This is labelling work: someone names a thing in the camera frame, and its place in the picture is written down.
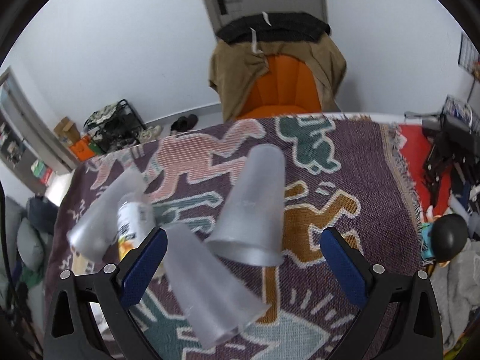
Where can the grey cloth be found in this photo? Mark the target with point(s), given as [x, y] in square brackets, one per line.
[456, 289]

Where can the black slipper right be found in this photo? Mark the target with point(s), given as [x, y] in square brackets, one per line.
[191, 121]

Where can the brown jacket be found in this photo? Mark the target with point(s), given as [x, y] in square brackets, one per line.
[235, 68]

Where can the cardboard box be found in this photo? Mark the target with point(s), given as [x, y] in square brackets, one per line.
[67, 132]

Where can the frosted plastic cup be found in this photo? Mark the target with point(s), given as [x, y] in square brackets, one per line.
[249, 228]

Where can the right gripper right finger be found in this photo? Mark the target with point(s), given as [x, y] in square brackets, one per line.
[415, 330]

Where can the orange chair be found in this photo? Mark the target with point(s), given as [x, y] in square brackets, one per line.
[288, 88]

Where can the white yellow drink can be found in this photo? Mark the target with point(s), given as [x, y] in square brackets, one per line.
[135, 220]

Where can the black round object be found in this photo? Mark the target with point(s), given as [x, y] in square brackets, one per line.
[448, 237]

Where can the black shoe rack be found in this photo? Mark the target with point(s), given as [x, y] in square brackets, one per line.
[114, 127]

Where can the orange box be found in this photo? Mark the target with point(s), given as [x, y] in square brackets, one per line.
[81, 149]

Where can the black slipper left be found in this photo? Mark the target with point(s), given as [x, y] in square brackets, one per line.
[181, 125]

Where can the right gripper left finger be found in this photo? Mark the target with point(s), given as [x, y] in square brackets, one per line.
[71, 330]

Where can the patterned woven blanket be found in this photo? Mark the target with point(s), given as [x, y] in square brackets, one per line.
[347, 174]

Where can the frosted cup near left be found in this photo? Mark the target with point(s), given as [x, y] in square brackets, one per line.
[96, 230]

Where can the black fleece garment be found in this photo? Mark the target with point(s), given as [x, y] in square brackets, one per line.
[274, 26]

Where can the black slipper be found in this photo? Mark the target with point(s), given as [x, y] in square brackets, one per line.
[191, 121]
[181, 125]

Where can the frosted cup beside can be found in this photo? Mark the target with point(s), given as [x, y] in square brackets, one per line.
[216, 304]

